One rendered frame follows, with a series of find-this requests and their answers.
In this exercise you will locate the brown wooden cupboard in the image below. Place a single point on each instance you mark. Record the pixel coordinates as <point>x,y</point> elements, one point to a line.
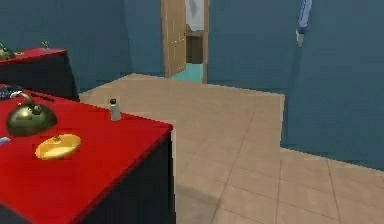
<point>194,46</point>

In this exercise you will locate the grey salt shaker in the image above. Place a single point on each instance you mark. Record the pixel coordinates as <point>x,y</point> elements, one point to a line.
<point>115,111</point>

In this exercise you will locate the wooden room door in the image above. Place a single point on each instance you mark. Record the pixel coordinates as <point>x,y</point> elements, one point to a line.
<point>175,36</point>

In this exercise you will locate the red topped black counter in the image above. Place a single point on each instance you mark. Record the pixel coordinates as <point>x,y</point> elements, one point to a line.
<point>100,160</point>

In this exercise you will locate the yellow bowl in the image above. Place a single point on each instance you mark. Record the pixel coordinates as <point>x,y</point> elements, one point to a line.
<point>58,147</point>

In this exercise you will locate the red topped black cabinet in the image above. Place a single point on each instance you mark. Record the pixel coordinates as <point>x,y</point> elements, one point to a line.
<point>40,71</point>

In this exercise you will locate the small green plant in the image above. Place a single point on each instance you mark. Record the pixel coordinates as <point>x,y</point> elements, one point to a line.
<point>45,46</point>

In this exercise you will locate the dark blue flat object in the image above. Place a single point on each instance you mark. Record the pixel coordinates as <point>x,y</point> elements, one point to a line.
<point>8,91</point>

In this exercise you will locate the small pale blue object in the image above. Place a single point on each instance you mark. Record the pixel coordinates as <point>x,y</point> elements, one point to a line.
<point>4,140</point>

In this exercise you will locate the green brass kettle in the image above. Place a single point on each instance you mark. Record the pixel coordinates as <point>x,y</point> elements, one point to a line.
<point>4,53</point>

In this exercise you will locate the blue and white wall hanging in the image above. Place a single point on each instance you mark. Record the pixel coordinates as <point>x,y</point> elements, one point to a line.
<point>304,18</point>

